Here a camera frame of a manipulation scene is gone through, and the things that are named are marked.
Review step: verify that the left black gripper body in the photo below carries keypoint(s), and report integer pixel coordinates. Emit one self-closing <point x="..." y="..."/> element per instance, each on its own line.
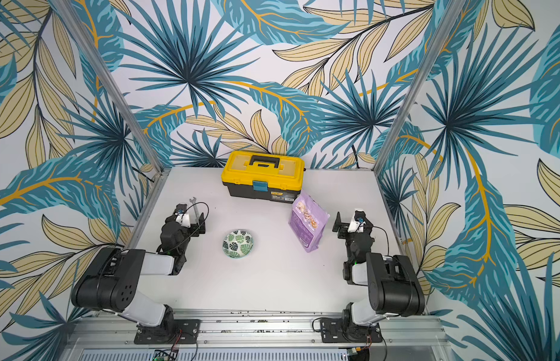
<point x="192" y="223"/>

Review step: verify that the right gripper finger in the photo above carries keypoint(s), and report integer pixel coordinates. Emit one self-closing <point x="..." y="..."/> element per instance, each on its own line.
<point x="339" y="227"/>
<point x="367" y="225"/>

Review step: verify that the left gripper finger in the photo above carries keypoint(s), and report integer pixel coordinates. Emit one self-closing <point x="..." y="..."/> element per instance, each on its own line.
<point x="201" y="224"/>
<point x="180" y="210"/>

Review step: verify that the purple oats bag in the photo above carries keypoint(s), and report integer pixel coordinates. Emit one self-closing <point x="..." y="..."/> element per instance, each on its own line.
<point x="308" y="220"/>

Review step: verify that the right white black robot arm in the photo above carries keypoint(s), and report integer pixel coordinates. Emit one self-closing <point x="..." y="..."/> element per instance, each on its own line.
<point x="393" y="289"/>

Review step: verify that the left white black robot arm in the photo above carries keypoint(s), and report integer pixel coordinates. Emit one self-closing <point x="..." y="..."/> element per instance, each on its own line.
<point x="110" y="282"/>

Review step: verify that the green leaf pattern bowl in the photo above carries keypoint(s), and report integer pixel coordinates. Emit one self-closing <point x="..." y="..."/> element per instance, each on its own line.
<point x="238" y="244"/>

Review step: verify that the silver open-end wrench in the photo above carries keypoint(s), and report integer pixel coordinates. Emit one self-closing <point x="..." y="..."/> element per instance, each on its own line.
<point x="194" y="206"/>

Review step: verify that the yellow black plastic toolbox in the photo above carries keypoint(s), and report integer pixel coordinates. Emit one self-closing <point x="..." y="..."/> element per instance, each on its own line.
<point x="263" y="176"/>

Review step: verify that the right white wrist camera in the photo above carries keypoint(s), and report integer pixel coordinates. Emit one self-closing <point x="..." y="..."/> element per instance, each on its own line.
<point x="357" y="222"/>

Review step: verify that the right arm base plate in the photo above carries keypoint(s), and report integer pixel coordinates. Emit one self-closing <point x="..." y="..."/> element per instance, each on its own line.
<point x="340" y="331"/>

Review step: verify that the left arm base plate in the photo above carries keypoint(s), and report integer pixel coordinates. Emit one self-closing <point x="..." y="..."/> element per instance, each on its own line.
<point x="182" y="331"/>

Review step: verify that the aluminium mounting rail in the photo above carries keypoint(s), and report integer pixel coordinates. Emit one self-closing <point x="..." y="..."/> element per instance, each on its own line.
<point x="256" y="329"/>

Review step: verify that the left aluminium frame post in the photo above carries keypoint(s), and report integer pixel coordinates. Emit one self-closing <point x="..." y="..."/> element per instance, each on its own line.
<point x="80" y="34"/>

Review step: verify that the aluminium frame post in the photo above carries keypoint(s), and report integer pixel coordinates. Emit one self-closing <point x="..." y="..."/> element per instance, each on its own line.
<point x="80" y="34"/>
<point x="440" y="36"/>

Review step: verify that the right aluminium frame post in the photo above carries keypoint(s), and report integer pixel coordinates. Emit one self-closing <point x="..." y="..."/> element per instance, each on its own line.
<point x="440" y="36"/>

